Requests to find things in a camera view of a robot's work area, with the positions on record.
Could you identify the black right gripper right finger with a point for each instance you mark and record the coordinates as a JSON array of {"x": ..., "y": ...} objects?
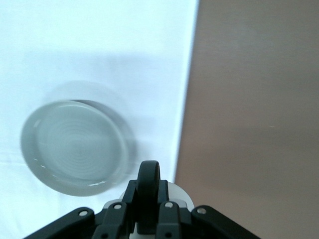
[{"x": 174, "y": 221}]

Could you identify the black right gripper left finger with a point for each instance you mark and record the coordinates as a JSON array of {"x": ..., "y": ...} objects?
[{"x": 117, "y": 221}]

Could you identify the gray plate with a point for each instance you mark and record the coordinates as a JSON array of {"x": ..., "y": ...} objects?
[{"x": 74, "y": 147}]

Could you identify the white cloth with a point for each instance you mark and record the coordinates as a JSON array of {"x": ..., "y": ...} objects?
[{"x": 99, "y": 49}]

